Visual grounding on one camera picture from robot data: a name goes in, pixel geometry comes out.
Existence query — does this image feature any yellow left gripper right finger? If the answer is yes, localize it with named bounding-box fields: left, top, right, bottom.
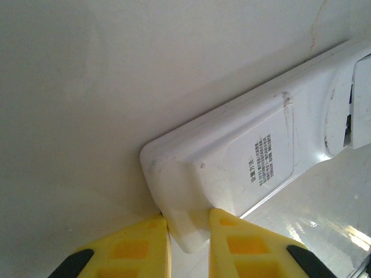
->
left=208, top=207, right=337, bottom=278

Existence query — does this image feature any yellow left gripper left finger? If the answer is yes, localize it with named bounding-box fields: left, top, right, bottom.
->
left=48, top=217, right=172, bottom=278

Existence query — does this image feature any white remote control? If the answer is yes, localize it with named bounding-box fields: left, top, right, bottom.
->
left=139, top=39, right=371, bottom=255

